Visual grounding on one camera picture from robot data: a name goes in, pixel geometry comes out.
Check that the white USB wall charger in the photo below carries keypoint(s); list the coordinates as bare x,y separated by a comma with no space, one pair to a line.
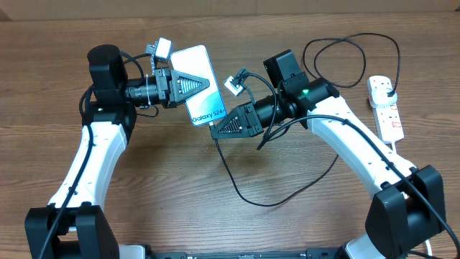
379,98

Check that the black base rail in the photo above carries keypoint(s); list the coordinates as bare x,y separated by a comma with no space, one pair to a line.
248,254

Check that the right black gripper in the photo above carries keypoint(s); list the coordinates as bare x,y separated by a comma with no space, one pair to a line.
241,113

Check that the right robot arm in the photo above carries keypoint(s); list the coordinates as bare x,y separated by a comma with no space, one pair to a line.
408,204

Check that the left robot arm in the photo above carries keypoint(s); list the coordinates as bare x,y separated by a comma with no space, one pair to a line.
73,224

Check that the white power strip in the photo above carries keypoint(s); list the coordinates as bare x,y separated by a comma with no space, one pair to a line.
387,119

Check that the Samsung Galaxy smartphone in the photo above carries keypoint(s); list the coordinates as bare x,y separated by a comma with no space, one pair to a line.
208,105

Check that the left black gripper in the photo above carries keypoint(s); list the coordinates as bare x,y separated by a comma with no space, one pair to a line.
164,76

